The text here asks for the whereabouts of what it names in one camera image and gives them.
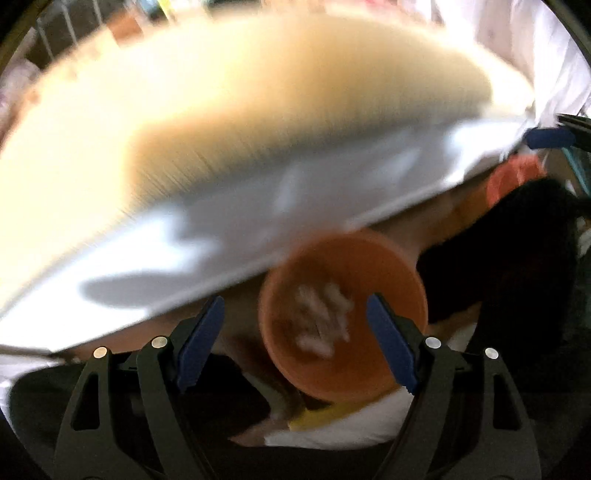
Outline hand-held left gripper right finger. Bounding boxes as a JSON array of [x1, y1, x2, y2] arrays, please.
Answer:
[[366, 292, 542, 480]]

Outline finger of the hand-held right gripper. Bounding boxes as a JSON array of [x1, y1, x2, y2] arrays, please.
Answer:
[[525, 113, 591, 153]]

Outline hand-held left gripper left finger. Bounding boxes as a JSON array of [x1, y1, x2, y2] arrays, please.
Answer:
[[53, 295, 227, 480]]

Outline orange plastic bin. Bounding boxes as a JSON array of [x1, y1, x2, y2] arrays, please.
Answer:
[[257, 229, 429, 403]]

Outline orange round plastic item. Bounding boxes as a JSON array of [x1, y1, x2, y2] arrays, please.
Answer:
[[486, 154, 548, 208]]

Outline white crumpled paper pieces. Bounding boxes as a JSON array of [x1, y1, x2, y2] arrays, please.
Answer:
[[293, 281, 356, 358]]

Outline white cloth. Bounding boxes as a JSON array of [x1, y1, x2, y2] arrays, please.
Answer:
[[263, 388, 416, 448]]

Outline white curtain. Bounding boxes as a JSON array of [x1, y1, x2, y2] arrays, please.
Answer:
[[434, 0, 591, 123]]

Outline yellow item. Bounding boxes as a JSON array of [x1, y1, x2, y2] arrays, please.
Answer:
[[288, 401, 356, 432]]

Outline dark cloth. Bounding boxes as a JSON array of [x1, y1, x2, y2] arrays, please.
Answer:
[[416, 178, 587, 324]]

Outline metal balcony railing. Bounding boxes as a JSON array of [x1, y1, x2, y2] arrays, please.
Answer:
[[28, 0, 116, 65]]

